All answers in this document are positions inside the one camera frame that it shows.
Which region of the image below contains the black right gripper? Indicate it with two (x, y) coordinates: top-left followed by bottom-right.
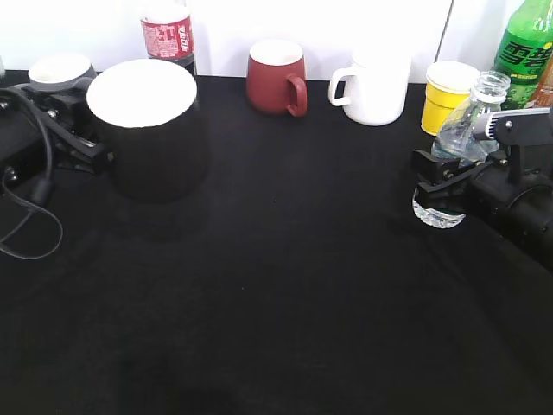
(410, 107), (552, 271)

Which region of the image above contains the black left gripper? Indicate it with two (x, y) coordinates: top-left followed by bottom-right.
(1, 84), (113, 189)

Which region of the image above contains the clear water bottle green label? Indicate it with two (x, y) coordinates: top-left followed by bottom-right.
(411, 70), (512, 230)

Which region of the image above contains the black ceramic mug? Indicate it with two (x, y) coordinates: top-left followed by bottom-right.
(86, 59), (211, 203)

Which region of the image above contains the yellow paper cup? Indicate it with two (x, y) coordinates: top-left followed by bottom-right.
(421, 61), (480, 136)

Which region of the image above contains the grey ceramic mug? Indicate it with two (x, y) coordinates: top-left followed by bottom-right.
(28, 54), (96, 93)

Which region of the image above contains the orange drink bottle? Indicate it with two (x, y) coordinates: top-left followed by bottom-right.
(529, 59), (553, 108)

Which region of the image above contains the green soda bottle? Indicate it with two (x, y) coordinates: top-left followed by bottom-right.
(493, 0), (552, 110)

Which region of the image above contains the white ceramic mug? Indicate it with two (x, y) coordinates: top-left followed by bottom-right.
(327, 49), (411, 126)

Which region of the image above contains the cola bottle red label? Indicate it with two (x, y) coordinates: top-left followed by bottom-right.
(140, 0), (196, 76)

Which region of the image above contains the red ceramic mug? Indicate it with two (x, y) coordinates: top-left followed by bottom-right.
(246, 39), (308, 118)

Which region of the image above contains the black cable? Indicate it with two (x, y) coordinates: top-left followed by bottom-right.
(0, 86), (65, 260)

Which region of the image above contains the thin dark wall cable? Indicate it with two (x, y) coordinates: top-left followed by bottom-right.
(435, 0), (456, 64)

